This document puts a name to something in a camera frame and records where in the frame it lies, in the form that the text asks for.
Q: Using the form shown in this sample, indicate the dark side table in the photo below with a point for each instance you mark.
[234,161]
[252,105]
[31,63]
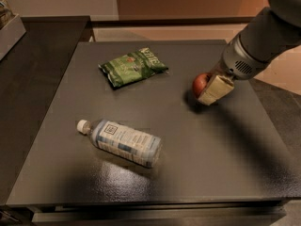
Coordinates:
[29,76]

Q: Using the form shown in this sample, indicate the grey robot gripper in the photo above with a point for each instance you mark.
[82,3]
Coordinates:
[235,62]

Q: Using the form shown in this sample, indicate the clear plastic water bottle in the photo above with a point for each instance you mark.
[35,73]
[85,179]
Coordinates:
[131,144]

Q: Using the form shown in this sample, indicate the red apple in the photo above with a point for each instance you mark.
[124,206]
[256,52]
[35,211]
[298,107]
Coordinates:
[199,83]

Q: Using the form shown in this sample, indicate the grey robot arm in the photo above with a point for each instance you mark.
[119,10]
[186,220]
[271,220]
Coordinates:
[276,29]

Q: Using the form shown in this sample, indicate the grey tray with snacks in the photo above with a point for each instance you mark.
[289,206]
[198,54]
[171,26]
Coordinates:
[11,28]

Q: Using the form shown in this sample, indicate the green jalapeno chip bag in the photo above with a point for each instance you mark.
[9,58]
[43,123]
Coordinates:
[133,67]

